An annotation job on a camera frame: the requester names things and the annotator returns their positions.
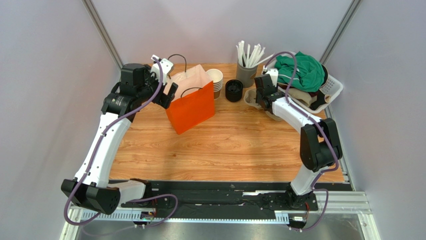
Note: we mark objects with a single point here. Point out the green cloth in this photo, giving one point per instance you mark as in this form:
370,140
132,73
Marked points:
309,75

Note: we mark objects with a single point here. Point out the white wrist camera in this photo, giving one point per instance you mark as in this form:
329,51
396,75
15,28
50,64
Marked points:
161,65
272,72

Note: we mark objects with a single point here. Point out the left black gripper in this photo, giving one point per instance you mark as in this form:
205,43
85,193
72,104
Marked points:
165,99

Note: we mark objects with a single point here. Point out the white wrapped straws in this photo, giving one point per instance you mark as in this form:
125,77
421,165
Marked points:
250,56

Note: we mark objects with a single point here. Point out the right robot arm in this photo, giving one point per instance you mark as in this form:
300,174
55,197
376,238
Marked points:
320,146

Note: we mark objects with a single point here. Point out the black lid stack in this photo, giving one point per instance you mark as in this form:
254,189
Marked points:
234,90

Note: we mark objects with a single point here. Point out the orange paper bag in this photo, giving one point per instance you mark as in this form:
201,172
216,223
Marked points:
193,101

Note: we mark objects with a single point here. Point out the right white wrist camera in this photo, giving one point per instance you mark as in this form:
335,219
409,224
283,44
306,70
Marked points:
272,72

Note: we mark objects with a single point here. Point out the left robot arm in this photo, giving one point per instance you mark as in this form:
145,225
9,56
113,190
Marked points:
139,85

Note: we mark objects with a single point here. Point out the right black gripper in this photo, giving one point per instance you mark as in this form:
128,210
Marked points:
263,99

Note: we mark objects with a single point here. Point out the paper cup stack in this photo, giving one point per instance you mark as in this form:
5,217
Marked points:
217,78

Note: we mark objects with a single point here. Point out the white plastic basket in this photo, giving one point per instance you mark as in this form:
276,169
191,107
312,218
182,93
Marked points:
321,99

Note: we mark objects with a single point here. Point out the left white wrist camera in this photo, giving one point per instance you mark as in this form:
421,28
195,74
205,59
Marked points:
161,65

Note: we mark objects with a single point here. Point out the grey straw holder cup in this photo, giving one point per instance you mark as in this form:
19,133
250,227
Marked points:
246,75

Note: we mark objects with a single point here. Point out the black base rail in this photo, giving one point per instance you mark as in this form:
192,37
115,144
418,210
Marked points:
221,200

